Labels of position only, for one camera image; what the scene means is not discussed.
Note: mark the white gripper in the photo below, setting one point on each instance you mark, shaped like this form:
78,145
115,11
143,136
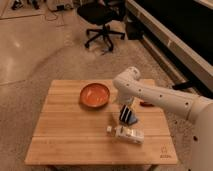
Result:
125,98

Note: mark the orange ceramic bowl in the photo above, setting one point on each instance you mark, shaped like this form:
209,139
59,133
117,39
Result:
94,95

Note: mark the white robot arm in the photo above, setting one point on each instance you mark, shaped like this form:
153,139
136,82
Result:
195,108

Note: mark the small red object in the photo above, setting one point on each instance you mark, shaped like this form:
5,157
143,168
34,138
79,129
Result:
146,104

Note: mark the white plastic bottle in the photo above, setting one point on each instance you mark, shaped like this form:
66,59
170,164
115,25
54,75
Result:
126,133

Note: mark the wooden table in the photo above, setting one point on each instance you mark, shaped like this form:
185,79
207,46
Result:
68,133

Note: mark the black box on floor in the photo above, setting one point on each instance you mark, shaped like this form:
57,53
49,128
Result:
133,32

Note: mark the long workbench with black top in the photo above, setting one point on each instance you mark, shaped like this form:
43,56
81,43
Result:
183,29

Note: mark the black office chair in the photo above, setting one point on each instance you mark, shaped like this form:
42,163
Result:
101,14

